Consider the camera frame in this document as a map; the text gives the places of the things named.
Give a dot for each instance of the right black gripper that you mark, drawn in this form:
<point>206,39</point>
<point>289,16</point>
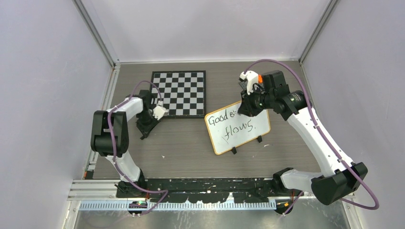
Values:
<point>247,107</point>

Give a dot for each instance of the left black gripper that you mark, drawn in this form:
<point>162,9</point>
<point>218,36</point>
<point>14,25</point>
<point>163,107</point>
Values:
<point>146,130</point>

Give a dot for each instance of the yellow framed whiteboard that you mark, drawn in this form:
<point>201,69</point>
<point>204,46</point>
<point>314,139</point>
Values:
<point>228,129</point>

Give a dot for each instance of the black white checkerboard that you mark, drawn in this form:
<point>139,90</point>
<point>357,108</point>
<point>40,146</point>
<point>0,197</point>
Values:
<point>183,92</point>

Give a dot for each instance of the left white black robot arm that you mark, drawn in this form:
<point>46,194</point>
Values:
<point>110,133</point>

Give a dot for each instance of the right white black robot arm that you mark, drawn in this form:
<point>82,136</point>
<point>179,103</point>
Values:
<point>339,175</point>

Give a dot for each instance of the grey lego baseplate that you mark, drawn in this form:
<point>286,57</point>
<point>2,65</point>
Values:
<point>243,85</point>

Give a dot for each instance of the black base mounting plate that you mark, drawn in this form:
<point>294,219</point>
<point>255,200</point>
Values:
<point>206,190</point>

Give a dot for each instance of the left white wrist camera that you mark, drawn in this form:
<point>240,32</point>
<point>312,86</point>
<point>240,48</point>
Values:
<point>159,112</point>

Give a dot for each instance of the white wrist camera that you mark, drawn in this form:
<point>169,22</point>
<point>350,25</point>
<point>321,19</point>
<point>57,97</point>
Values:
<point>251,78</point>
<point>159,112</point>

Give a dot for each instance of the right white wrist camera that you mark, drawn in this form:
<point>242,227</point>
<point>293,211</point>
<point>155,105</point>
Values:
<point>251,78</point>

